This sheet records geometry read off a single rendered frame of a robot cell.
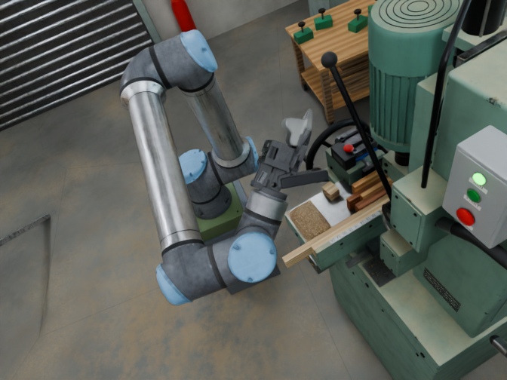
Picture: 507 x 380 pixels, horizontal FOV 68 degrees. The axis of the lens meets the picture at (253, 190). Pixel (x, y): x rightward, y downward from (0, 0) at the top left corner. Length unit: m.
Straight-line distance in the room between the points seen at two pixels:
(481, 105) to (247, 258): 0.44
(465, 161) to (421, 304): 0.66
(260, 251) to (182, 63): 0.54
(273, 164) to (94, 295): 1.94
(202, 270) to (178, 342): 1.48
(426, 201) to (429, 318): 0.50
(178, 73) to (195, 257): 0.50
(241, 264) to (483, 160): 0.42
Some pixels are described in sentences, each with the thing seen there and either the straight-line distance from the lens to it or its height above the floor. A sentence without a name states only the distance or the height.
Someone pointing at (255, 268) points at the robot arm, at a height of 1.29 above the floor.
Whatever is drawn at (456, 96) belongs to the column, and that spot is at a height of 1.49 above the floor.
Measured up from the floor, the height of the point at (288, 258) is 0.94.
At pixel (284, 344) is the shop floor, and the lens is 2.01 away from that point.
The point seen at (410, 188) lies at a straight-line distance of 0.76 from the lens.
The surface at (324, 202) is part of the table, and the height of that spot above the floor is 0.90.
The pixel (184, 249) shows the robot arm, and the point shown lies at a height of 1.31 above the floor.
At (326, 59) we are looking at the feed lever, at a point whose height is 1.43.
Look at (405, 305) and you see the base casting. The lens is 1.19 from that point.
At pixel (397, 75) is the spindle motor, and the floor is 1.42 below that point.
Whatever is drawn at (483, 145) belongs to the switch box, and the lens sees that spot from 0.60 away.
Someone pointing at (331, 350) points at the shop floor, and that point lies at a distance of 1.98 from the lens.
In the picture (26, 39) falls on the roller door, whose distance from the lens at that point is 3.97.
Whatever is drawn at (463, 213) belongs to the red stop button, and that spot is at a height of 1.37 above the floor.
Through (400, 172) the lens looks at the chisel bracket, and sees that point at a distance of 1.08.
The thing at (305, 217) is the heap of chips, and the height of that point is 0.94.
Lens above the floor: 1.92
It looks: 50 degrees down
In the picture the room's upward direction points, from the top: 23 degrees counter-clockwise
